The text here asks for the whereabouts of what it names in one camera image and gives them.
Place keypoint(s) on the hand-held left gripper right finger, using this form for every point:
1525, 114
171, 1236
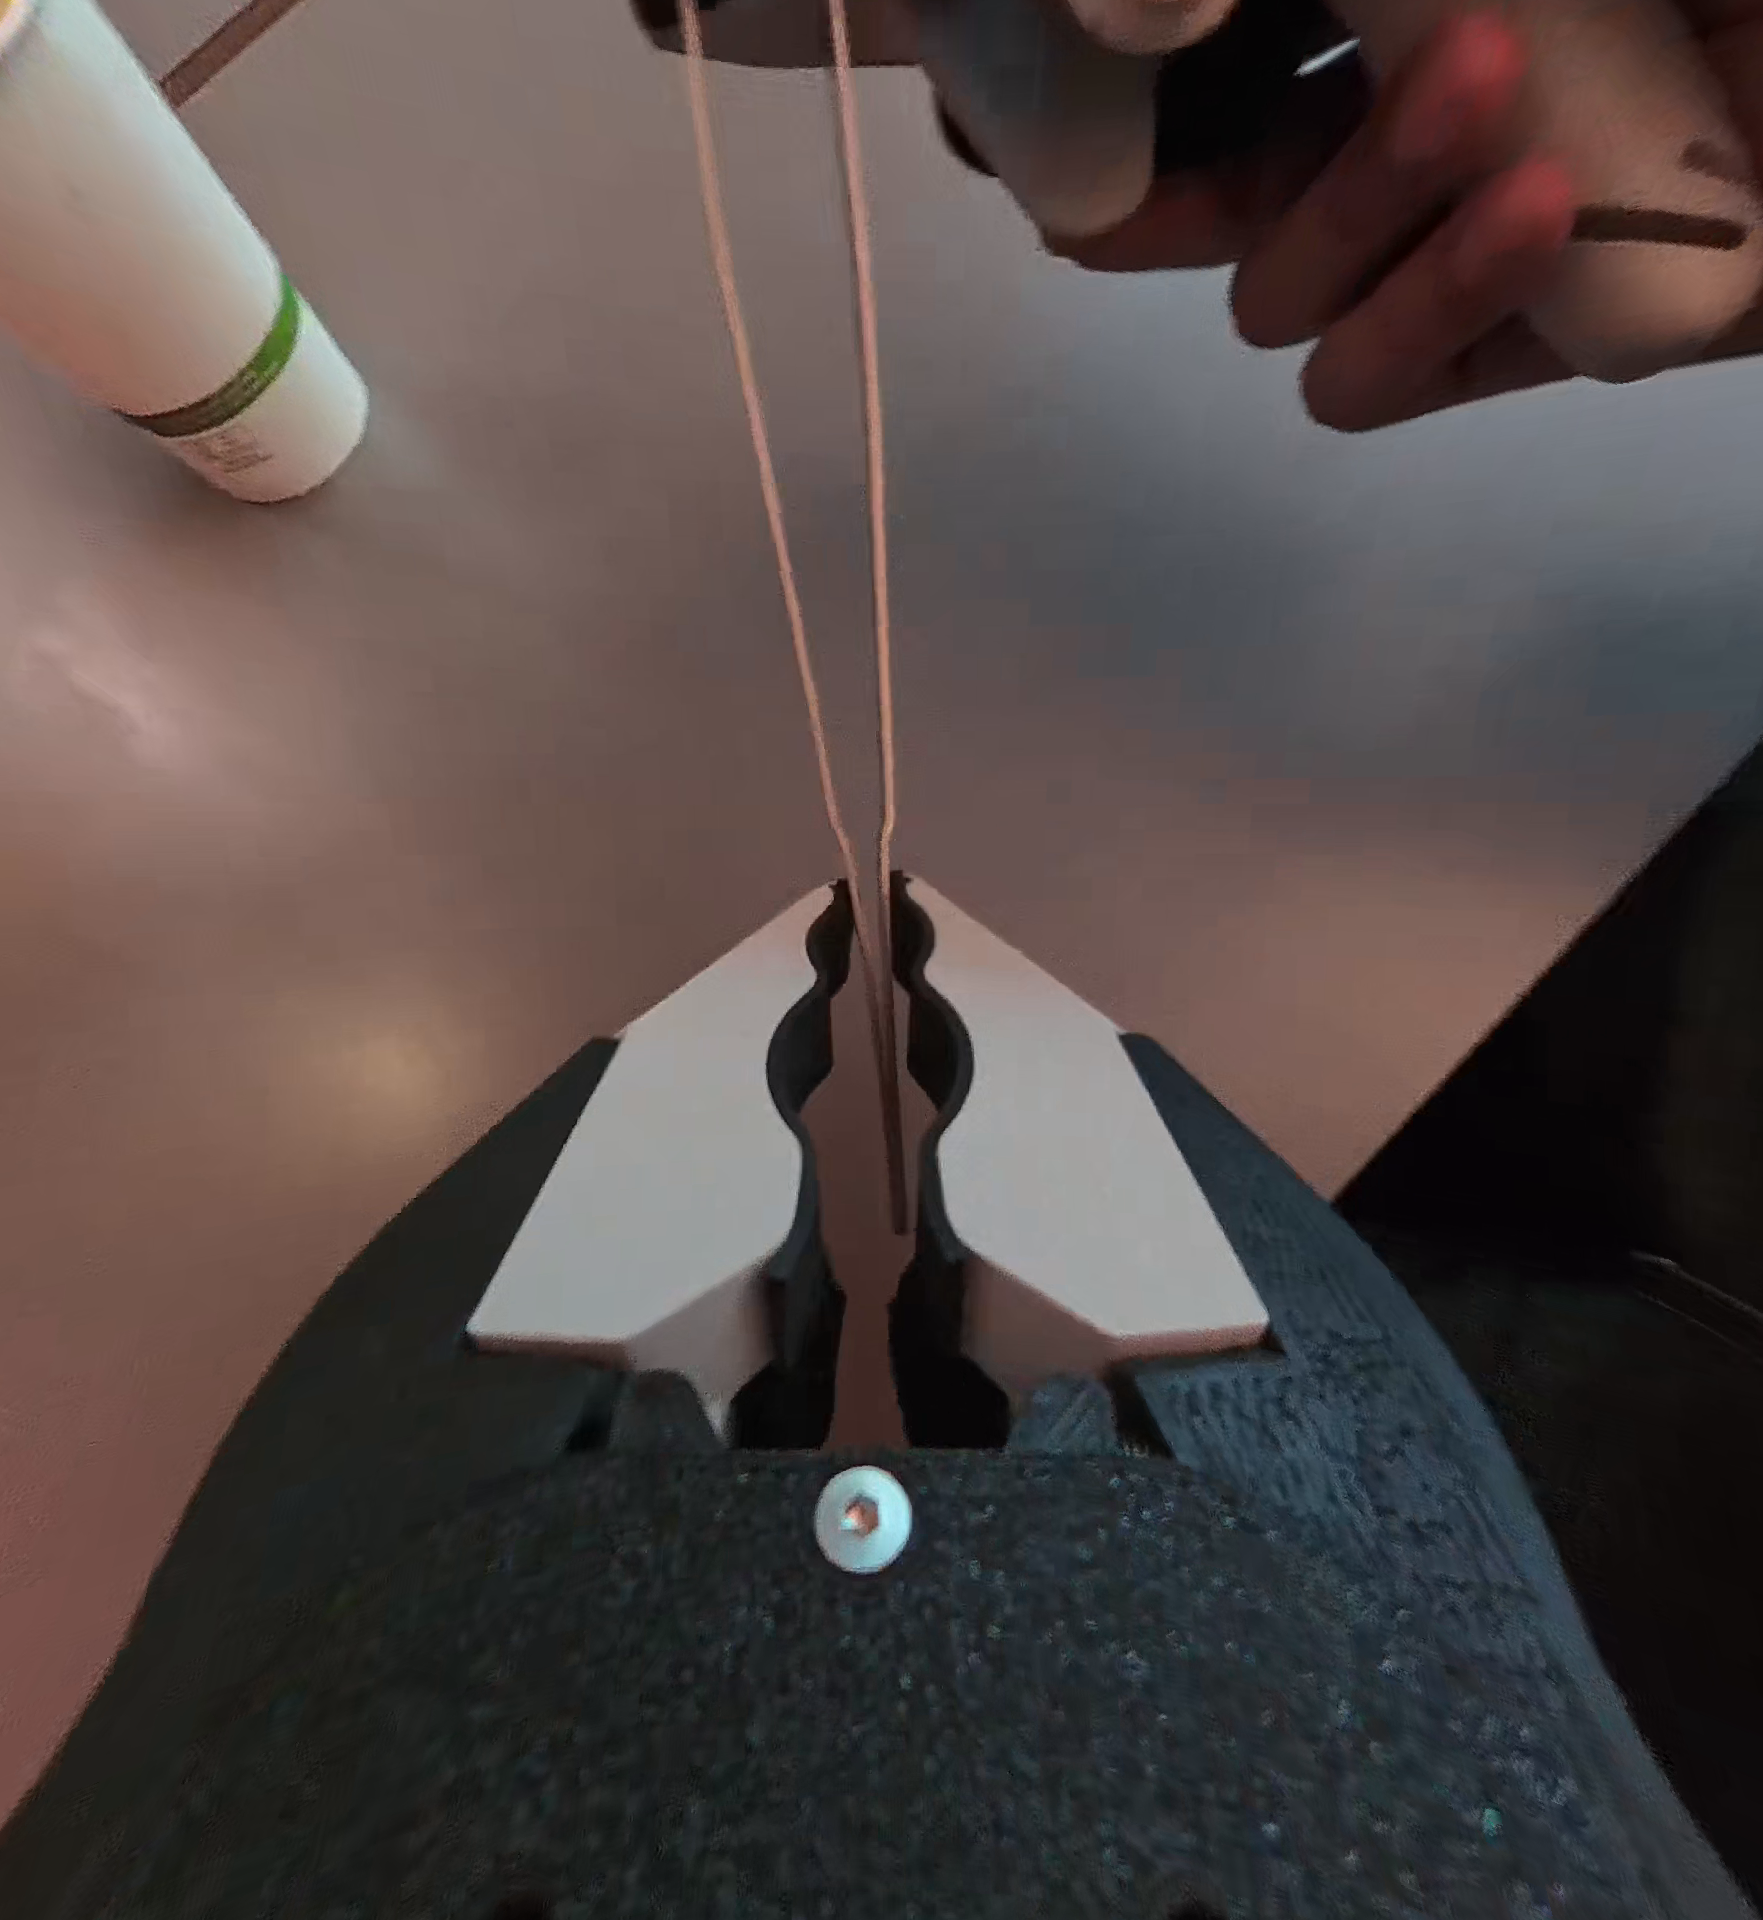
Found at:
1077, 1184

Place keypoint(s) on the person's right hand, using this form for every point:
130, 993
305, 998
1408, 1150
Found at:
1438, 224

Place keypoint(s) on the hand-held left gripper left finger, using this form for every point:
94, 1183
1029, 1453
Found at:
656, 1184

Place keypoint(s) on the white paper cup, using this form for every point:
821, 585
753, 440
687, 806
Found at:
115, 254

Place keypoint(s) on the long metal tweezers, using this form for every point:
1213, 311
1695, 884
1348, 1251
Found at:
889, 1079

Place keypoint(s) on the person's dark pants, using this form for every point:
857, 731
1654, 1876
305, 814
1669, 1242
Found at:
1647, 1200

